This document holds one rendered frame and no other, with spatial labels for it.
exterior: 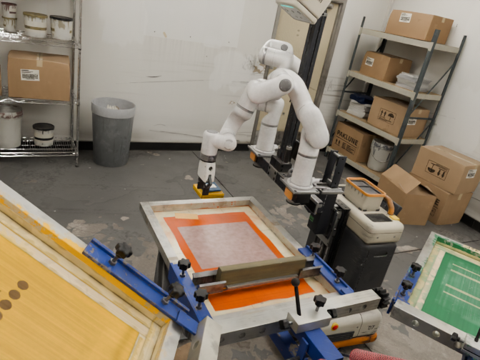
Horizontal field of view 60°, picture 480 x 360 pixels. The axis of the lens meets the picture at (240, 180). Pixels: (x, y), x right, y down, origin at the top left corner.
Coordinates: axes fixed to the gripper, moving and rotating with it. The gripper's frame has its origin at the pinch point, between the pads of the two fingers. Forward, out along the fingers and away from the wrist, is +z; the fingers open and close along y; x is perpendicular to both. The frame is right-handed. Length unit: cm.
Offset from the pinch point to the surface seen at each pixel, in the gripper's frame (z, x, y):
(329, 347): 1, -1, -98
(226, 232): 9.9, -3.7, -23.5
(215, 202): 6.7, -6.7, -2.0
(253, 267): 0, 5, -61
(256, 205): 6.5, -26.2, -7.7
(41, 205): 105, 62, 182
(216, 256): 9.9, 8.1, -39.1
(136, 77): 17, -41, 309
